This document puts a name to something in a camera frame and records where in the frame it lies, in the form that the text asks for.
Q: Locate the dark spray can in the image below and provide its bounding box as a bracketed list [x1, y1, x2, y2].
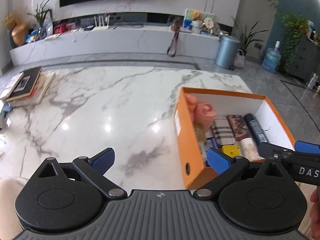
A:
[244, 113, 268, 146]

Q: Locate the yellow round object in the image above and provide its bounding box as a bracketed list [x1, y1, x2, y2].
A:
[221, 145, 241, 158]

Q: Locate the pink cup with lid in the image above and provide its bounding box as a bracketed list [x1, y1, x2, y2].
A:
[194, 102, 216, 133]

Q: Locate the golden vase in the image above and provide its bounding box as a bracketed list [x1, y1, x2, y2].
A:
[11, 23, 29, 47]

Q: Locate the white wifi router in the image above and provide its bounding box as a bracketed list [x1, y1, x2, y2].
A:
[92, 15, 110, 31]

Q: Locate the blue white small box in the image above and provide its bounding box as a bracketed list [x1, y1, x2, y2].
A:
[203, 137, 221, 167]

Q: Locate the green potted plant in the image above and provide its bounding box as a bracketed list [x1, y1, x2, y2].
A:
[232, 17, 268, 56]

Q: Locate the white chair cushion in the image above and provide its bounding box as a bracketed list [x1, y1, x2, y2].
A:
[0, 177, 28, 239]

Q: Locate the person's right hand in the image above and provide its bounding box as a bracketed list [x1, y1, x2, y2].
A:
[310, 190, 320, 240]

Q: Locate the dark grey cabinet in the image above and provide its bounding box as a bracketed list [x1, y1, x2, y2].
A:
[287, 36, 319, 83]

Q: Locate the plaid check case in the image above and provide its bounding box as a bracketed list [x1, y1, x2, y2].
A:
[211, 115, 235, 146]

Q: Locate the blue water jug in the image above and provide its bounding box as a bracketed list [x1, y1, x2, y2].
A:
[262, 41, 281, 73]

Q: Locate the dark patterned case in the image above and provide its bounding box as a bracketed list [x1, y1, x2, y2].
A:
[226, 115, 250, 141]

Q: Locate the pink orange bottle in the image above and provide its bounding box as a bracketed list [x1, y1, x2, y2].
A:
[185, 94, 197, 122]

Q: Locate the orange cardboard box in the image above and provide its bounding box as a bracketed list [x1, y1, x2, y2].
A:
[174, 87, 296, 190]

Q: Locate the colourful picture frame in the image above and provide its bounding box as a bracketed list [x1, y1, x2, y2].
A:
[182, 9, 215, 34]

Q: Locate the brown jewelry box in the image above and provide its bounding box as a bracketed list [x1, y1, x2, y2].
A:
[193, 122, 207, 142]

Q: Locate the brown hanging strap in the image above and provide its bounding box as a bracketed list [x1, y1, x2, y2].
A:
[166, 17, 182, 58]

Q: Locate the floral white tube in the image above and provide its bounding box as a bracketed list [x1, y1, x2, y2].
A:
[239, 138, 262, 161]

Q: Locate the grey metal trash can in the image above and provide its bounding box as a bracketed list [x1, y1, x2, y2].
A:
[215, 34, 240, 69]

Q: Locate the stack of books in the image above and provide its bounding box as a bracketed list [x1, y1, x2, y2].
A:
[1, 67, 55, 108]

